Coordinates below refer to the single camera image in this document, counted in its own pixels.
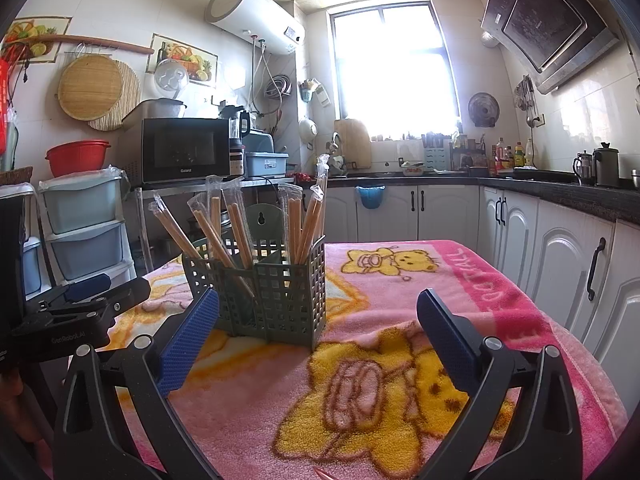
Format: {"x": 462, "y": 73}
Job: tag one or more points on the silver exhaust duct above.
{"x": 490, "y": 39}

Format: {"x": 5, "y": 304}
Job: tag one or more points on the white round plastic cover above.
{"x": 171, "y": 78}

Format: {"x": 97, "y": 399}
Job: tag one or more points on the round straw mat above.
{"x": 130, "y": 105}

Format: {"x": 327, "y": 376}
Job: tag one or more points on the black spice rack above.
{"x": 469, "y": 156}

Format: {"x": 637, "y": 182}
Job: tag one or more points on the pink printed blanket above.
{"x": 380, "y": 310}

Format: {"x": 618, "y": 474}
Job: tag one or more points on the grey lidded cooker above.
{"x": 162, "y": 109}

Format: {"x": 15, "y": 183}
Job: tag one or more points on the bowl of food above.
{"x": 412, "y": 169}

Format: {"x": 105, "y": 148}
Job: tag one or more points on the group of wooden chopsticks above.
{"x": 294, "y": 230}

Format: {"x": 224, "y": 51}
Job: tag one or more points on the white lower kitchen cabinets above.
{"x": 530, "y": 255}

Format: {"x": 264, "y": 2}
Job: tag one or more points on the blue-grey plastic drawer unit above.
{"x": 85, "y": 225}

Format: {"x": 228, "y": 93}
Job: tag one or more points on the wall utensil caddy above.
{"x": 314, "y": 92}

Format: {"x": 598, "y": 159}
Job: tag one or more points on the green plastic utensil holder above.
{"x": 280, "y": 305}

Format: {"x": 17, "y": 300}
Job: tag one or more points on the wall socket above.
{"x": 538, "y": 120}

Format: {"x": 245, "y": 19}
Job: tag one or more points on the black microwave oven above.
{"x": 182, "y": 150}

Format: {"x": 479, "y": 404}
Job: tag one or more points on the black blender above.
{"x": 236, "y": 130}

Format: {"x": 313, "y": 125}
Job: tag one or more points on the round bamboo tray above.
{"x": 90, "y": 87}

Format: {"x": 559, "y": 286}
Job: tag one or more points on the small red items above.
{"x": 303, "y": 177}

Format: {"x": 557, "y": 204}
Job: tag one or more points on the blue-grey plastic bin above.
{"x": 267, "y": 164}

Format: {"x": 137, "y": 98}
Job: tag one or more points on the window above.
{"x": 395, "y": 70}

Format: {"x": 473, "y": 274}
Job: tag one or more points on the woven basket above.
{"x": 15, "y": 177}

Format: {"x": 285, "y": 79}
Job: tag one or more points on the round wall exhaust fan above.
{"x": 484, "y": 109}

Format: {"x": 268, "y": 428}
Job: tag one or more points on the metal kettle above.
{"x": 606, "y": 166}

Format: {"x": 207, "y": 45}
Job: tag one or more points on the metal faucet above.
{"x": 337, "y": 152}

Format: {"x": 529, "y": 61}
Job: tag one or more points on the red plastic basin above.
{"x": 77, "y": 157}

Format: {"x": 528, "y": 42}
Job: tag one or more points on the white hanging strainer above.
{"x": 308, "y": 130}

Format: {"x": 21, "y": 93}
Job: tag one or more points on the red hanging decoration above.
{"x": 5, "y": 105}

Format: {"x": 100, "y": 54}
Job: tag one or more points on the group of condiment bottles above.
{"x": 512, "y": 155}

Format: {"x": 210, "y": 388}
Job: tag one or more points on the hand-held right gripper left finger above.
{"x": 190, "y": 340}

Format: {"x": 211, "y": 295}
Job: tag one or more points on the blue hanging bin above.
{"x": 371, "y": 197}

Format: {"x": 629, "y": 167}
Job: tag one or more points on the black kitchen countertop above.
{"x": 590, "y": 195}

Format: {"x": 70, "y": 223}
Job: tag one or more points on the green knife block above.
{"x": 434, "y": 150}

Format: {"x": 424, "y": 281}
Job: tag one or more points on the bunch of hanging metal utensils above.
{"x": 525, "y": 97}

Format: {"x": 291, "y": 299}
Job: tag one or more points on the black gas stove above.
{"x": 542, "y": 174}

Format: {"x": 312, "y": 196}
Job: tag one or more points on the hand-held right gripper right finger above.
{"x": 445, "y": 340}

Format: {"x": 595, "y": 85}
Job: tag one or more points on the black range hood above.
{"x": 545, "y": 20}

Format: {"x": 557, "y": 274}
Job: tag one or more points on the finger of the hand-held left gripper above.
{"x": 87, "y": 286}
{"x": 130, "y": 296}

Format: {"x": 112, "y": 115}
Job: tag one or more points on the long wooden rolling pin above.
{"x": 100, "y": 40}

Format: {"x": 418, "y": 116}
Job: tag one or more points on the white water heater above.
{"x": 255, "y": 15}

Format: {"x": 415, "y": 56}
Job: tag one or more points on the fruit wall poster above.
{"x": 30, "y": 40}
{"x": 195, "y": 57}

